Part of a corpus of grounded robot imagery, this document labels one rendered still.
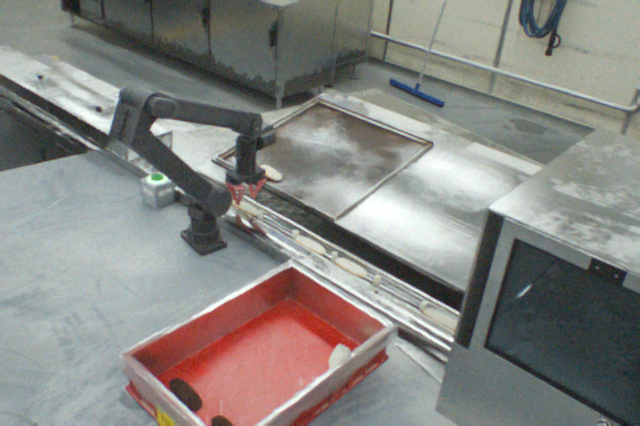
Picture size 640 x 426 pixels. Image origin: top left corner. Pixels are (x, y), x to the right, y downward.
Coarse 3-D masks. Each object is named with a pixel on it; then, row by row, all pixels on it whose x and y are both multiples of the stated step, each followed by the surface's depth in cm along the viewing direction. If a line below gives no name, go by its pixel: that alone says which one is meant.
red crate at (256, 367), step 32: (256, 320) 145; (288, 320) 146; (320, 320) 147; (224, 352) 135; (256, 352) 136; (288, 352) 137; (320, 352) 138; (384, 352) 136; (192, 384) 127; (224, 384) 127; (256, 384) 128; (288, 384) 129; (352, 384) 129; (224, 416) 120; (256, 416) 121
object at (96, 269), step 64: (0, 192) 185; (64, 192) 188; (128, 192) 191; (0, 256) 159; (64, 256) 161; (128, 256) 163; (192, 256) 165; (256, 256) 167; (0, 320) 139; (64, 320) 140; (128, 320) 142; (0, 384) 123; (64, 384) 125; (128, 384) 126; (384, 384) 131
